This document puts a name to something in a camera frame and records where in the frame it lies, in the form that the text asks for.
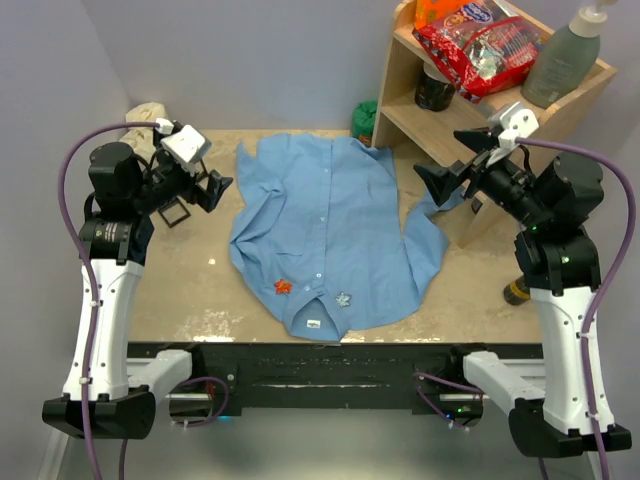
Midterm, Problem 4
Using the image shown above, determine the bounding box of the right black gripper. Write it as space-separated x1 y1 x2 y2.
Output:
415 124 550 228

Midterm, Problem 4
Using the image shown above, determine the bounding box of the blue button shirt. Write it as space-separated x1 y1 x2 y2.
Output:
230 134 449 341

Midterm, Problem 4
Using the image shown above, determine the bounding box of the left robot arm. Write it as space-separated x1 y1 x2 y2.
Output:
42 140 233 440

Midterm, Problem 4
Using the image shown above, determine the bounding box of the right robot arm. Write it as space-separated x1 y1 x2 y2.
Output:
415 128 632 458

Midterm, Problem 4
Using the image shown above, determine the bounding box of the silver leaf brooch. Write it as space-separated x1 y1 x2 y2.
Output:
335 291 352 308

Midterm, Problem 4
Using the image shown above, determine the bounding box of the black stand front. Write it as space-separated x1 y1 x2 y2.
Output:
157 197 191 229

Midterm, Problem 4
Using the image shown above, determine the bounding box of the dark jar on shelf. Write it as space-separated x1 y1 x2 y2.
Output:
414 62 456 112

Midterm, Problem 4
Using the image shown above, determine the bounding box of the white cloth bag front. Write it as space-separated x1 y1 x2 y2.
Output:
120 128 156 162

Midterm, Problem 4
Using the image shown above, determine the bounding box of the white cloth bag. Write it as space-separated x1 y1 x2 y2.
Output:
120 128 156 162
125 102 169 122

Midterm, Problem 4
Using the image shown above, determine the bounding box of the white cloth bag rear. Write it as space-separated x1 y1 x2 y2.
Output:
125 102 169 122

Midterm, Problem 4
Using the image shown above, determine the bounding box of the green lidded container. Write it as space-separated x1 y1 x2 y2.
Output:
351 100 377 147

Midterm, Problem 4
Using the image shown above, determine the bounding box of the red candy bag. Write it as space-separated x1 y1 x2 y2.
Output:
413 1 548 103

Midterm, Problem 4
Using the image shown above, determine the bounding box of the wooden shelf unit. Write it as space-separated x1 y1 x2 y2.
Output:
372 0 618 250

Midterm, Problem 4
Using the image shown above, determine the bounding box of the dark glass bottle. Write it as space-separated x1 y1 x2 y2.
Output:
503 276 531 306

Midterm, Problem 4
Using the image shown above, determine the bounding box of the green pump bottle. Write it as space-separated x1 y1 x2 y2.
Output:
522 0 617 108

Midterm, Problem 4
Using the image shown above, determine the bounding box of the orange snack box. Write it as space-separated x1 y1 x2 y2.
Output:
414 0 466 29

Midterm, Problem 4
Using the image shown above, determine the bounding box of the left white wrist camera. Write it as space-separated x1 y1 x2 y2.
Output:
155 118 211 166

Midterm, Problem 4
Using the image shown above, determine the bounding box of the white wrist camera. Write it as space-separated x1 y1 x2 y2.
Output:
487 102 539 167
155 118 211 166

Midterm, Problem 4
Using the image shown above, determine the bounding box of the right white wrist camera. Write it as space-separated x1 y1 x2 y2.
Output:
487 102 539 167

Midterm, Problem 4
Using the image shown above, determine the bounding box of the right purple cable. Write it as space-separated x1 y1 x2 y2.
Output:
517 137 634 480

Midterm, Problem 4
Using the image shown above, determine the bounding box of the purple cable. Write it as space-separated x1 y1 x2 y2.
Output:
56 121 161 480
517 137 634 480

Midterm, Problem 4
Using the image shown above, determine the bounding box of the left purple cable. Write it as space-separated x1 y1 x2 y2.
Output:
56 121 161 480

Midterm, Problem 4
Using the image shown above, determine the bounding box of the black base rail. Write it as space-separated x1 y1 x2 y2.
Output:
127 341 546 419

